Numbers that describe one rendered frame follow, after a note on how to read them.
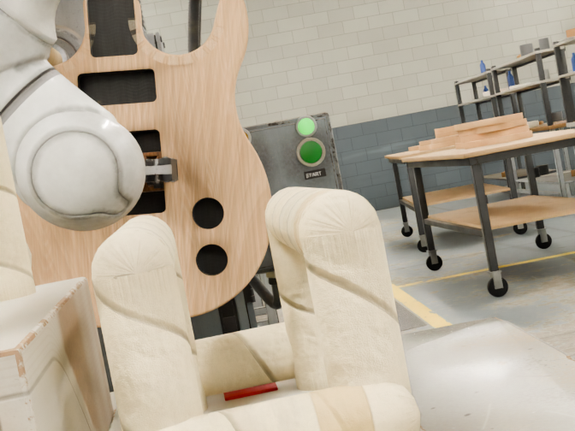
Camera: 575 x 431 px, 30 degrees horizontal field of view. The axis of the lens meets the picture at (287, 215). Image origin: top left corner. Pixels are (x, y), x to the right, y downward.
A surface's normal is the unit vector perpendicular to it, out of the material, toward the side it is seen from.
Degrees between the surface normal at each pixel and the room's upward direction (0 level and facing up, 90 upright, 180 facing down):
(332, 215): 57
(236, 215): 87
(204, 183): 87
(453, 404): 0
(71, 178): 93
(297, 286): 90
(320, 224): 79
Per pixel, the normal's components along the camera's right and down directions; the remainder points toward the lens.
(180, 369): 0.77, -0.11
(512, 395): -0.18, -0.98
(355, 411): 0.00, -0.43
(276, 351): 0.07, -0.14
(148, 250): 0.44, -0.61
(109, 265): -0.47, -0.06
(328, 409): -0.06, -0.69
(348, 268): -0.04, 0.06
